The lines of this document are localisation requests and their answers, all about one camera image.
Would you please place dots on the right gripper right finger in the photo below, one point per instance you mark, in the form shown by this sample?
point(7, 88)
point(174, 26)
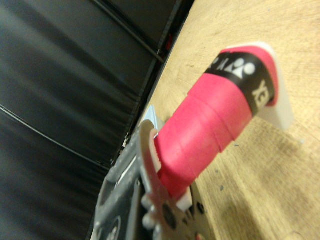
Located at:
point(151, 172)

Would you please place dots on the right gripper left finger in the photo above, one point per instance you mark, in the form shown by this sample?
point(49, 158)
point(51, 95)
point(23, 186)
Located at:
point(125, 160)

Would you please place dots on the blue litter tray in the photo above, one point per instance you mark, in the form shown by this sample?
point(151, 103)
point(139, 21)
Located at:
point(151, 117)

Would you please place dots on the black curtain stand pole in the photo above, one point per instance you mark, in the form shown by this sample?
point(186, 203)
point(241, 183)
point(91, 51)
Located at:
point(135, 35)

